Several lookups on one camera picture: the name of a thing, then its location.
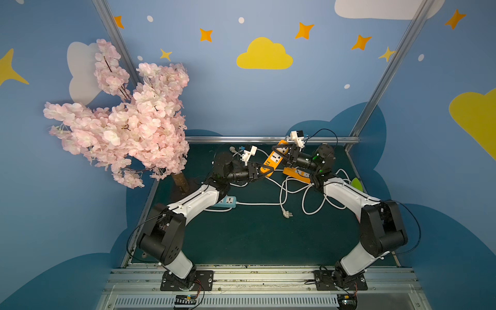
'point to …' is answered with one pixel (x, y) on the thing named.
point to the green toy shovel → (356, 183)
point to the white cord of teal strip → (288, 215)
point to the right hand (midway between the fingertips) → (275, 150)
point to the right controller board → (347, 301)
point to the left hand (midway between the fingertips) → (273, 168)
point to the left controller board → (185, 301)
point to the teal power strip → (227, 201)
